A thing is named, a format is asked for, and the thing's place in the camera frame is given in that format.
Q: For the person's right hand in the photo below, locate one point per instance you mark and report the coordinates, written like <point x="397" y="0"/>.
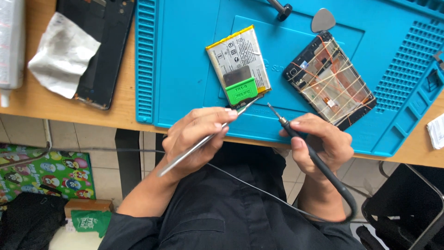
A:
<point x="322" y="145"/>

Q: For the person's left hand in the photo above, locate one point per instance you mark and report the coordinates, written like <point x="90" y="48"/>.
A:
<point x="189" y="133"/>

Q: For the silver metal tweezers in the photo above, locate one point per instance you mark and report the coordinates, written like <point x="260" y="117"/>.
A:
<point x="204" y="140"/>

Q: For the black soldering iron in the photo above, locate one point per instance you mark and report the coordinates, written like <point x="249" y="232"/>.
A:
<point x="301" y="139"/>

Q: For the green battery connector clip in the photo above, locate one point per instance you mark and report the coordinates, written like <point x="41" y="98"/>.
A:
<point x="241" y="91"/>

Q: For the black table leg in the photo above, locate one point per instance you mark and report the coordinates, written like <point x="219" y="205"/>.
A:
<point x="127" y="163"/>

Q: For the phone battery with yellow edge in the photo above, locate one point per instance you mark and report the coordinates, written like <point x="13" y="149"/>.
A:
<point x="239" y="59"/>

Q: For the person's black shirt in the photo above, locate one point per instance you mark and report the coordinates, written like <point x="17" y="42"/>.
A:
<point x="236" y="211"/>

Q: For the blue silicone repair mat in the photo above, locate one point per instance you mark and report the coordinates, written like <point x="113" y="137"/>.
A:
<point x="381" y="69"/>

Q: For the black metal chair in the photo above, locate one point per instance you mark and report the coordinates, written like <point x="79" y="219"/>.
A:
<point x="406" y="208"/>

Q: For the crumpled white paper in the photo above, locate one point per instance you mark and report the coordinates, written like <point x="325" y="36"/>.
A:
<point x="437" y="131"/>

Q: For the black phone back cover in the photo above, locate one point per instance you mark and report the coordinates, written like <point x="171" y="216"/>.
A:
<point x="104" y="52"/>

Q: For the brown cardboard box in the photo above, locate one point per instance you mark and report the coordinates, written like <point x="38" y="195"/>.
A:
<point x="88" y="205"/>

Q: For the silver metal opening pick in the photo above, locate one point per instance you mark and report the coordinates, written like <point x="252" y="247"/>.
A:
<point x="323" y="20"/>

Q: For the green plastic bag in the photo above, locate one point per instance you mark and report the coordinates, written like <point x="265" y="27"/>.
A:
<point x="91" y="222"/>

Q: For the small metal tool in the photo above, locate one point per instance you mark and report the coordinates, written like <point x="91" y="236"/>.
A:
<point x="438" y="59"/>

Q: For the crumpled white cloth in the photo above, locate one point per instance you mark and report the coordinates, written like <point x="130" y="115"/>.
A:
<point x="64" y="54"/>

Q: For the black bag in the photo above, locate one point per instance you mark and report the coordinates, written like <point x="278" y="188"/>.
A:
<point x="29" y="222"/>

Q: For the white plastic tube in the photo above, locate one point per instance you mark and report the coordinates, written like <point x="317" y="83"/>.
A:
<point x="10" y="45"/>

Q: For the phone frame with rubber bands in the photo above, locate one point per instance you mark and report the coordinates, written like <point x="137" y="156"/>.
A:
<point x="327" y="80"/>

